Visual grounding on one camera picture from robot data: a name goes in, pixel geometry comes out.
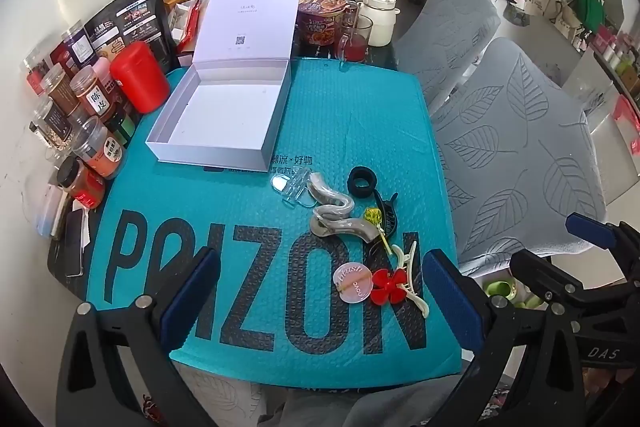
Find black phone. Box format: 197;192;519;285
62;207;92;279

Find pink bottle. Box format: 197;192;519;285
92;57;118;95

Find green slippers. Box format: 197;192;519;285
482;279;543;310

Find white gift box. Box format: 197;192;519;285
145;0;306;172

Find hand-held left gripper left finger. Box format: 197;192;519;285
56;248;222;427

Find cream hair claw red flower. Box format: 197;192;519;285
370;243;431;319

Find red snack packet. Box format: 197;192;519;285
177;0;206;55

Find yellow lollipop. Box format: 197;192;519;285
362;208;393;255

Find clear plastic hair clip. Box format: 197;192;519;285
270;167;315;208

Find teal printed bubble mailer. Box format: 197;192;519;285
85;57;463;390

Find pink round hair clip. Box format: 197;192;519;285
332;263;373;304

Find black hair claw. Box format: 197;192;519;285
367;192;401;240

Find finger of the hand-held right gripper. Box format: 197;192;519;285
565;213;640;268
509;249;608;313

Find row of clear spice jars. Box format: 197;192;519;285
22;22;136;210

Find glass of red drink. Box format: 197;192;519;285
336;14;375;62

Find black hair band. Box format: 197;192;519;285
347;166;381;198

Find grey leaf chair cover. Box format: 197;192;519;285
430;37;608;278
395;0;502;112

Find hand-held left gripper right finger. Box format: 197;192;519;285
421;248;583;427

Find instant noodle cup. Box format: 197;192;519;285
297;0;348;46

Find marbled beige wavy hair claw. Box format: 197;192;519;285
306;172;383;244

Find cream kettle bottle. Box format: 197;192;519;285
357;0;402;48

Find red canister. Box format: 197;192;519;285
110;42;171;115

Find black snack pouch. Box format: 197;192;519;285
84;0;173;72

